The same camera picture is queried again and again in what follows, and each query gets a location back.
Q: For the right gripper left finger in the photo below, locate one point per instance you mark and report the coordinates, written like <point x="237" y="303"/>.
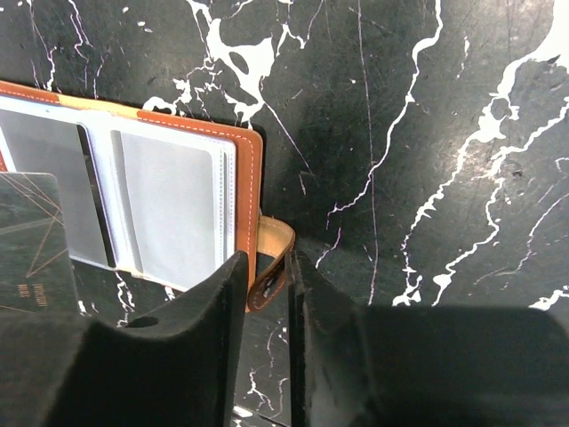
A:
<point x="174" y="366"/>

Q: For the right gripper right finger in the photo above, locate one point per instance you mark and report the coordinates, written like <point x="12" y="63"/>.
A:
<point x="358" y="365"/>

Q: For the brown leather card holder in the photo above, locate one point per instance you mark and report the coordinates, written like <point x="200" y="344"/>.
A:
<point x="179" y="195"/>

